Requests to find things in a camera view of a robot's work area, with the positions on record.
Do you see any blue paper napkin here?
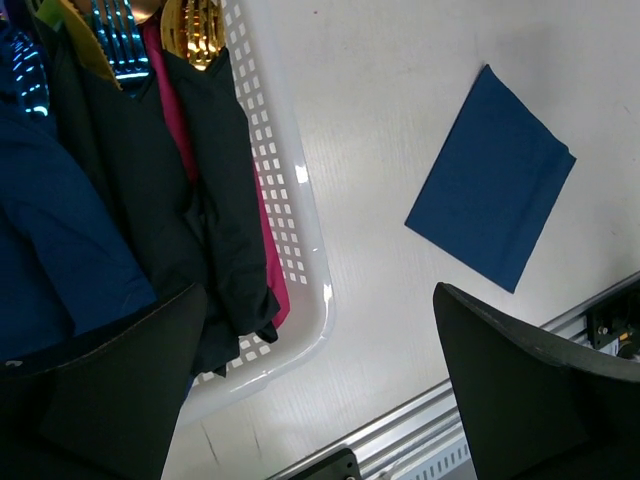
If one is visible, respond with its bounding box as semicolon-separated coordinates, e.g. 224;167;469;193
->
405;66;576;292

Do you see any white slotted cable duct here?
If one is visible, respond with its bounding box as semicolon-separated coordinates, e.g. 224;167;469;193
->
405;440;471;480

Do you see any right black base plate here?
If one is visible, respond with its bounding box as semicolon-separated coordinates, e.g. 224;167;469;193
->
586;288;639;362

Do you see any dark blue rolled napkin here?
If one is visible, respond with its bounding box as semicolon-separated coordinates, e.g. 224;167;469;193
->
0;19;159;349

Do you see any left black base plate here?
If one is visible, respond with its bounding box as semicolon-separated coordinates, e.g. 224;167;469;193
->
274;448;363;480

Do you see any gold spoon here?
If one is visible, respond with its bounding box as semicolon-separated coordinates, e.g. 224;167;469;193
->
160;0;226;71

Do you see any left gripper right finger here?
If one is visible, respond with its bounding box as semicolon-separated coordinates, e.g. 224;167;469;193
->
433;283;639;479

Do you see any gold knife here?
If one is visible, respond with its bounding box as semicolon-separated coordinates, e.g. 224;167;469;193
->
35;0;122;90

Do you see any blue iridescent fork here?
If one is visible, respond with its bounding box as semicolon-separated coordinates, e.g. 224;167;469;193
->
87;0;151;96

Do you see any aluminium rail frame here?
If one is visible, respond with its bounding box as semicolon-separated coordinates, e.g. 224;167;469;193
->
269;272;640;480

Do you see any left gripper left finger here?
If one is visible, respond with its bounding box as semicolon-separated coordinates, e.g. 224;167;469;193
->
1;284;207;479

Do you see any large white plastic basket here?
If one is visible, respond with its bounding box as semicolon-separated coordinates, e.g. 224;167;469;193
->
24;0;336;426

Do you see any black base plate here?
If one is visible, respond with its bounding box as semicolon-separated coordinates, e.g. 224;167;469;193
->
586;288;639;362
274;448;363;480

